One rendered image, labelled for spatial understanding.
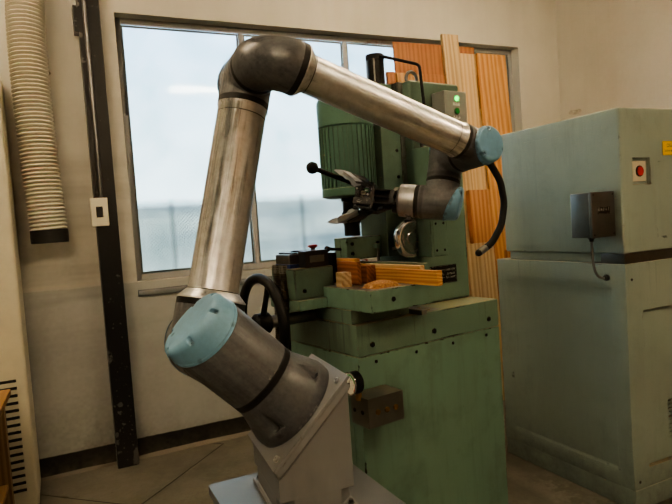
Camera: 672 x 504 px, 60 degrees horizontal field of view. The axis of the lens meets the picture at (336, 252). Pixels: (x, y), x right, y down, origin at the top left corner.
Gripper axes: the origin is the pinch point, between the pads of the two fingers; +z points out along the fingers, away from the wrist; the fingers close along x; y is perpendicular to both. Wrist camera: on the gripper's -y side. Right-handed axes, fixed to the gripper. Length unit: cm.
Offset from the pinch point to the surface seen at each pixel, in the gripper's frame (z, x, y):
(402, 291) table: -23.4, 24.5, -0.5
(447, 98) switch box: -27, -38, -24
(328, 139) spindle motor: 5.6, -18.9, -8.3
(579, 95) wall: -86, -121, -246
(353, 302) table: -10.7, 29.1, 2.0
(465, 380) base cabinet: -41, 50, -33
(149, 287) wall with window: 116, 35, -93
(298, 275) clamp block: 6.9, 23.4, -0.3
